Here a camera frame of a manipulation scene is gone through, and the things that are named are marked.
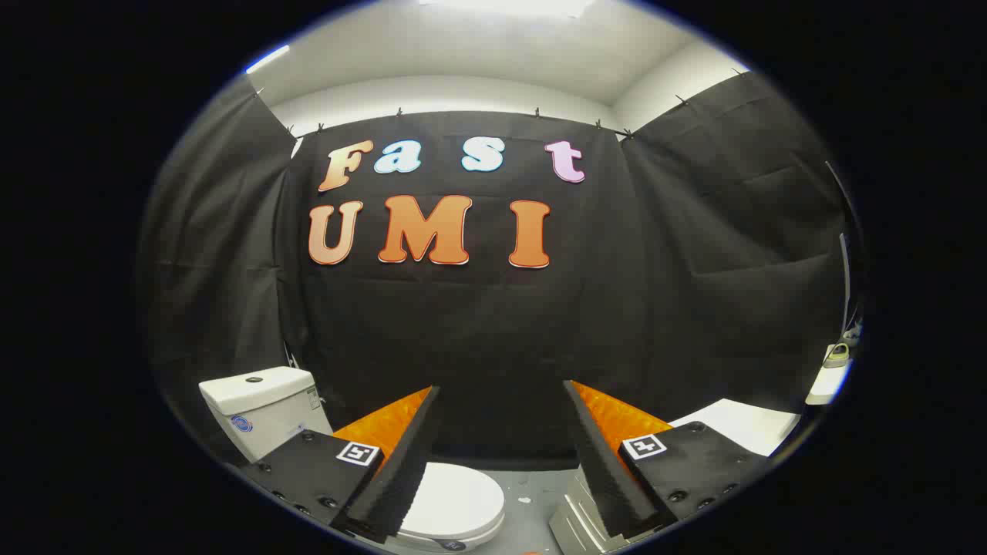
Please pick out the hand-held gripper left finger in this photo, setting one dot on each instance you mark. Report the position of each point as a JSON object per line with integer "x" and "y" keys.
{"x": 409, "y": 462}

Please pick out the small white box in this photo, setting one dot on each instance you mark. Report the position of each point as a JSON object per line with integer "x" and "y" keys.
{"x": 826, "y": 385}

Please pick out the black backdrop cloth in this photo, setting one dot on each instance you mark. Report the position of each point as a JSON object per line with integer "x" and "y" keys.
{"x": 463, "y": 324}

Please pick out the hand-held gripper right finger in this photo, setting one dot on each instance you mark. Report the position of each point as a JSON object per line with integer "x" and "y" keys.
{"x": 597, "y": 462}

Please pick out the pale slipper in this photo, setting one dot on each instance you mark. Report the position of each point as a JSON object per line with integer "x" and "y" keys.
{"x": 837, "y": 355}

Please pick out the white toilet lid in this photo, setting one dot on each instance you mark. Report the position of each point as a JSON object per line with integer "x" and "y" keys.
{"x": 455, "y": 497}

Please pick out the white panelled cabinet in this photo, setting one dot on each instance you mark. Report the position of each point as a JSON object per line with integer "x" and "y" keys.
{"x": 740, "y": 428}

